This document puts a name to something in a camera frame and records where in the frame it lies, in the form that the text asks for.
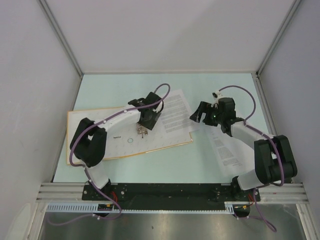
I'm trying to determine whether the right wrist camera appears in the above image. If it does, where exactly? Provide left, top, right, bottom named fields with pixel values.
left=212, top=90, right=223, bottom=109

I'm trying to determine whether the printed paper sheet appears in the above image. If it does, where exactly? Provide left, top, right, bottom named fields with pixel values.
left=157, top=89, right=199, bottom=138

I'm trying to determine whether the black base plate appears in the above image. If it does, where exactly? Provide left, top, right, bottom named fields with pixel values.
left=82, top=182, right=261, bottom=211

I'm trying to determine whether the metal lever arch mechanism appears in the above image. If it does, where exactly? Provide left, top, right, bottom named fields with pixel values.
left=136, top=124, right=148, bottom=139

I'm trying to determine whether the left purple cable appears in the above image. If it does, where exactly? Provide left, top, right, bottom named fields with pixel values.
left=47, top=83, right=172, bottom=221

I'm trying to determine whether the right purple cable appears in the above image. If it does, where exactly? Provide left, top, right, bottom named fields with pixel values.
left=212, top=85, right=278, bottom=231

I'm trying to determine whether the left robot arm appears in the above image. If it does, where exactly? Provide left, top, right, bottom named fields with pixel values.
left=68, top=92, right=165, bottom=200

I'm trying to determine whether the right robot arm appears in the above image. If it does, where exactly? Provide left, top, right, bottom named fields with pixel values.
left=189, top=97, right=298, bottom=201

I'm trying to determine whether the purple cable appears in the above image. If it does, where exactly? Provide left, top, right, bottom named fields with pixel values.
left=47, top=83, right=172, bottom=221
left=212, top=85, right=278, bottom=231

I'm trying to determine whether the white slotted cable duct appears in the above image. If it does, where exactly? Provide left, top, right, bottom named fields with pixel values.
left=46, top=202, right=249, bottom=215

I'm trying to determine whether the printed paper stack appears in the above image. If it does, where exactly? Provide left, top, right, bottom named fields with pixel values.
left=206, top=127, right=254, bottom=178

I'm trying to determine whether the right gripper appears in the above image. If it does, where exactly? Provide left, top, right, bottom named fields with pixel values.
left=189, top=101, right=224, bottom=127

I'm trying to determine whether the yellow ring binder folder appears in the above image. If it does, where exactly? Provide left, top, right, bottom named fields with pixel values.
left=66, top=107, right=193, bottom=160

